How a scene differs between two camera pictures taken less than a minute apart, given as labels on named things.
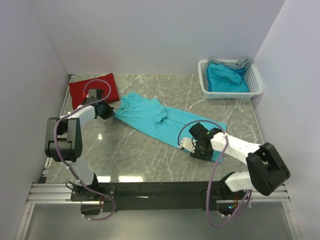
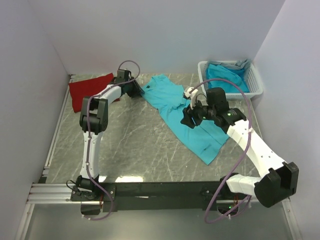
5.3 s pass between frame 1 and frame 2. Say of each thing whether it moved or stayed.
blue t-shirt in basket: stayed
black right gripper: moved
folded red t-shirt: stayed
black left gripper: moved
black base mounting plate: stayed
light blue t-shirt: moved
